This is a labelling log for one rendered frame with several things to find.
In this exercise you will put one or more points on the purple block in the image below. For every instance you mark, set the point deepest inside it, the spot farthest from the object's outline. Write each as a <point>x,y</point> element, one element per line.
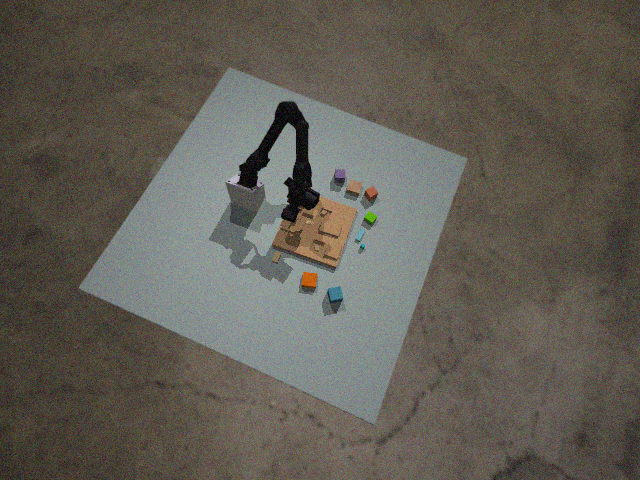
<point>339,176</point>

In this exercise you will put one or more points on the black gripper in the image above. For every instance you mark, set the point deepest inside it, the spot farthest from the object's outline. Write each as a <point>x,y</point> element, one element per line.
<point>291,211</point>

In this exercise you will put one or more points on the tan wooden puzzle board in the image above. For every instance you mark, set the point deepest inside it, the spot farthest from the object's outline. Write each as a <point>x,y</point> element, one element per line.
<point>329,232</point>

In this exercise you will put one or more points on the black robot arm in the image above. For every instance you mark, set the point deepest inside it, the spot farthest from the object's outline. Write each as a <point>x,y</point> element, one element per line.
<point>287,112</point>

